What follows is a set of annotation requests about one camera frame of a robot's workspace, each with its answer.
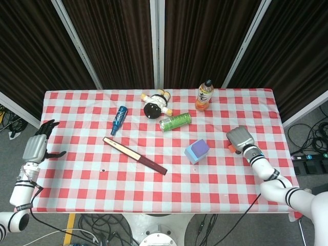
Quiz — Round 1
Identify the small blue bottle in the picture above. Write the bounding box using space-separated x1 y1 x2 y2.
110 106 128 136

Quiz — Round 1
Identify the black haired doll figure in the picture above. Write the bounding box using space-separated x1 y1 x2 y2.
140 89 173 119

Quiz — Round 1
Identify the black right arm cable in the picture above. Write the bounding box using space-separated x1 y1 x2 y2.
215 192 262 246

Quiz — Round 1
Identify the green drink can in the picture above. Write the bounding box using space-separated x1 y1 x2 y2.
159 112 192 133

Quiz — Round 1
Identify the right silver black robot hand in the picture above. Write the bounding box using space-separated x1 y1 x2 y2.
225 125 256 154

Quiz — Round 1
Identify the dark ribbed partition panel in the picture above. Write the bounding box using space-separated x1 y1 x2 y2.
51 0 158 90
221 0 328 129
0 0 103 129
156 0 272 89

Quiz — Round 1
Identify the black cable bundle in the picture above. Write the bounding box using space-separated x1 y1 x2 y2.
76 214 140 246
0 104 29 138
286 106 328 154

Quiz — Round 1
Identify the purple foam cube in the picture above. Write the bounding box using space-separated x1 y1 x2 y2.
191 139 210 157

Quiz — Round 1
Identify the metal table leg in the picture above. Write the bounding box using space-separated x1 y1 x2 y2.
298 219 308 246

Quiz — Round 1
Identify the yellow floor tape strip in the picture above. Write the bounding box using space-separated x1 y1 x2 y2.
63 213 77 246

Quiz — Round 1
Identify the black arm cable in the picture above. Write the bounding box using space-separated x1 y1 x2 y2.
30 209 99 246
215 192 262 246

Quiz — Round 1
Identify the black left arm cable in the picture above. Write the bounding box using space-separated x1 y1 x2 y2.
30 209 99 246

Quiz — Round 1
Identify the black power strip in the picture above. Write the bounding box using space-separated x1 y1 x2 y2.
291 152 328 162

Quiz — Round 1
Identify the black floor box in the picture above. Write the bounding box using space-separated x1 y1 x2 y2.
293 160 328 176

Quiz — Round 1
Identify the dark red folded fan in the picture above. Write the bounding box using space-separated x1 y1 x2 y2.
102 137 168 176

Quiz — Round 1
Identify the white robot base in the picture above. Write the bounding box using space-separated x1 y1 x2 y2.
122 212 195 246

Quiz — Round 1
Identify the red white checkered tablecloth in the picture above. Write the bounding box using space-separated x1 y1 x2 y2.
32 88 306 223

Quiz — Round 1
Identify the white floor cable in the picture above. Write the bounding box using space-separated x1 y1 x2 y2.
15 228 99 245

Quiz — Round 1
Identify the large blue foam cube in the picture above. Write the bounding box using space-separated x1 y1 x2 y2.
184 146 209 165

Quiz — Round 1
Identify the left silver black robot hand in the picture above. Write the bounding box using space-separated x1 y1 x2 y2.
22 119 67 164

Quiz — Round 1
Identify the orange drink bottle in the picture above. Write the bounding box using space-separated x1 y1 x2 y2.
195 79 214 111

